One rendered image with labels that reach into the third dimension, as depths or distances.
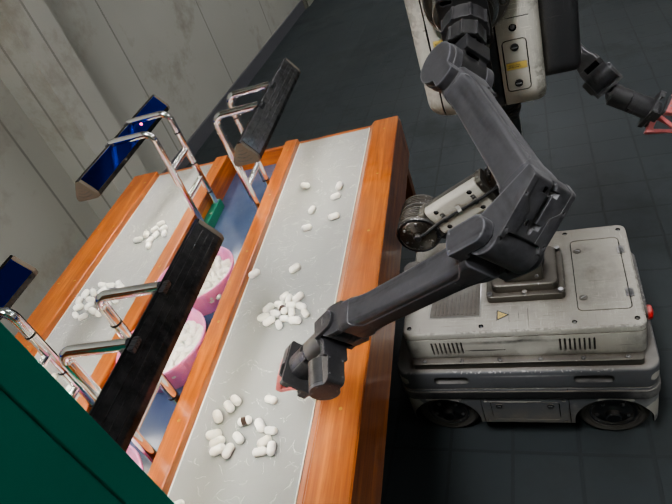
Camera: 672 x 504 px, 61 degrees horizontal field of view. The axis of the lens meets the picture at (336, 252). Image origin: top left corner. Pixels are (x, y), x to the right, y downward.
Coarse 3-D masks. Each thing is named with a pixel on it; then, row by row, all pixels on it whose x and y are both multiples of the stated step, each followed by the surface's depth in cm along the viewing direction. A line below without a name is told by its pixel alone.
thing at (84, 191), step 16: (144, 112) 212; (128, 128) 202; (144, 128) 207; (128, 144) 197; (96, 160) 184; (112, 160) 188; (80, 176) 177; (96, 176) 180; (112, 176) 185; (80, 192) 177; (96, 192) 177
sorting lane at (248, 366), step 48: (336, 144) 222; (288, 192) 205; (336, 192) 194; (288, 240) 181; (336, 240) 172; (288, 288) 162; (336, 288) 155; (240, 336) 152; (288, 336) 146; (240, 384) 139; (192, 432) 132; (240, 432) 127; (288, 432) 123; (192, 480) 121; (240, 480) 117; (288, 480) 114
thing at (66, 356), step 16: (128, 288) 115; (144, 288) 114; (160, 288) 113; (96, 304) 119; (112, 320) 122; (128, 336) 125; (64, 352) 106; (80, 352) 105; (96, 352) 104; (112, 352) 103; (64, 368) 109; (80, 368) 110; (80, 384) 111; (96, 384) 114; (160, 384) 134; (176, 400) 138; (144, 416) 126; (144, 448) 125
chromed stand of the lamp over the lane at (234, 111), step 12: (264, 84) 187; (228, 96) 191; (240, 108) 176; (252, 108) 176; (216, 120) 180; (240, 120) 197; (240, 132) 199; (228, 144) 186; (240, 168) 191; (252, 180) 199; (264, 180) 211; (252, 192) 197
